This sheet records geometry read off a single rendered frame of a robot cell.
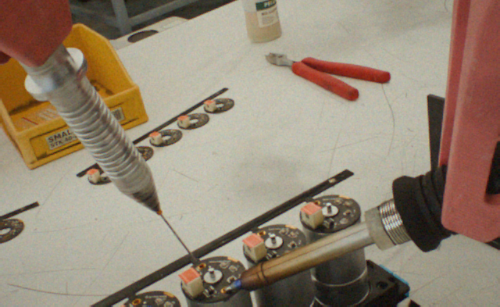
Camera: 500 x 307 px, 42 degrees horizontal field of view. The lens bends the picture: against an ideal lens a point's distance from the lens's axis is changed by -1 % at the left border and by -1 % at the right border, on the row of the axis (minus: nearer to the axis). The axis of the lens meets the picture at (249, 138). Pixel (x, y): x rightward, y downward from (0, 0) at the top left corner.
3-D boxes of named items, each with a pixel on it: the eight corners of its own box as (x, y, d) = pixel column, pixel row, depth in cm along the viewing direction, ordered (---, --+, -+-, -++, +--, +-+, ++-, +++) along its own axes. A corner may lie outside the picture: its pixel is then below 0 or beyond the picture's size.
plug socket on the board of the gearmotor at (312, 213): (329, 219, 26) (327, 206, 26) (312, 230, 26) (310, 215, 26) (317, 212, 27) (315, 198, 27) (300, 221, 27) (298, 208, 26)
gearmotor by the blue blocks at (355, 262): (382, 304, 29) (372, 208, 26) (339, 332, 28) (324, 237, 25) (346, 276, 31) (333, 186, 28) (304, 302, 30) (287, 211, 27)
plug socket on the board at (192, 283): (210, 287, 24) (207, 273, 24) (191, 298, 24) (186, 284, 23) (200, 276, 25) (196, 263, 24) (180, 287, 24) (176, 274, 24)
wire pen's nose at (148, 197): (133, 219, 20) (110, 190, 19) (152, 191, 21) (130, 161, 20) (161, 227, 19) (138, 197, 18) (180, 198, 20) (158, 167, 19)
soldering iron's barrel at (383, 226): (253, 311, 23) (420, 248, 20) (227, 280, 23) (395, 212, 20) (260, 283, 24) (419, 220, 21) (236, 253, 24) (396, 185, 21)
